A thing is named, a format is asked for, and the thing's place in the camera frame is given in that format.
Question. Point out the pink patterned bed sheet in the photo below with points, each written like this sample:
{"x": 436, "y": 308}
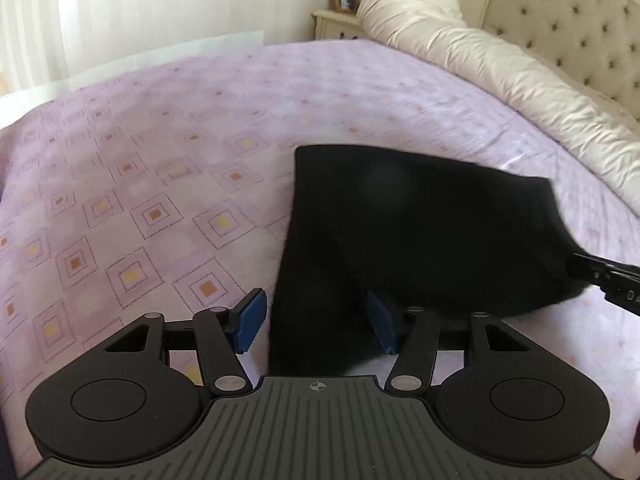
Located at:
{"x": 150, "y": 185}

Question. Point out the white duvet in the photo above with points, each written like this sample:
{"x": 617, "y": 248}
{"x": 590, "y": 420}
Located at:
{"x": 500, "y": 70}

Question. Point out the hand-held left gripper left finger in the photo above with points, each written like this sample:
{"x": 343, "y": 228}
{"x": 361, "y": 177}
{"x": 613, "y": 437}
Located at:
{"x": 250, "y": 317}

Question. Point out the white curtain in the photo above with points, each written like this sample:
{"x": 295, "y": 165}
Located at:
{"x": 150, "y": 0}

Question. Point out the cream tufted headboard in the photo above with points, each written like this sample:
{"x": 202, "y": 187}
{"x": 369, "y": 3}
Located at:
{"x": 575, "y": 15}

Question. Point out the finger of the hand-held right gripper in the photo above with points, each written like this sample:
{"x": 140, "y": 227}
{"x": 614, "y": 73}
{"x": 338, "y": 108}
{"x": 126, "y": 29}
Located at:
{"x": 600, "y": 266}

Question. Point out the cream nightstand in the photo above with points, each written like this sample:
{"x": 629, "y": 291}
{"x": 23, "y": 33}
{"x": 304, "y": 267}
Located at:
{"x": 335, "y": 24}

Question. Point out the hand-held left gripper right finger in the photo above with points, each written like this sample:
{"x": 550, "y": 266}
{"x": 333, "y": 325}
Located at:
{"x": 382, "y": 322}

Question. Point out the black pants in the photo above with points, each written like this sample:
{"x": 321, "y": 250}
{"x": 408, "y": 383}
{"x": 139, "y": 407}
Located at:
{"x": 400, "y": 220}

